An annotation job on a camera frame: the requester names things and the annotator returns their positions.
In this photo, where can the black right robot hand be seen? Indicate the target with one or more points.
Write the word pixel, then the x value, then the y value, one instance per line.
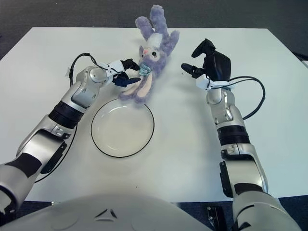
pixel 219 67

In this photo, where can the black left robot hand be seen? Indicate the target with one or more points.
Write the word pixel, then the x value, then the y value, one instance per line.
pixel 130 63

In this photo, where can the purple plush bunny doll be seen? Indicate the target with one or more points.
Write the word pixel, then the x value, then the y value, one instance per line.
pixel 156 60

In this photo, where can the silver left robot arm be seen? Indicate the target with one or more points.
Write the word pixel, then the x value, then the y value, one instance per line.
pixel 33 144

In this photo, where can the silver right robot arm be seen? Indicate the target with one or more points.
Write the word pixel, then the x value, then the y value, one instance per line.
pixel 243 168

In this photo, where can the white plate with black rim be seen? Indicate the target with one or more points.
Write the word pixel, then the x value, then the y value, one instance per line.
pixel 120 134

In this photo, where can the grey robot torso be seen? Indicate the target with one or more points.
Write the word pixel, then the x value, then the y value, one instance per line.
pixel 132 207

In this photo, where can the black metal bracket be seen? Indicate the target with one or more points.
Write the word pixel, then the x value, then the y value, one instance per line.
pixel 216 214

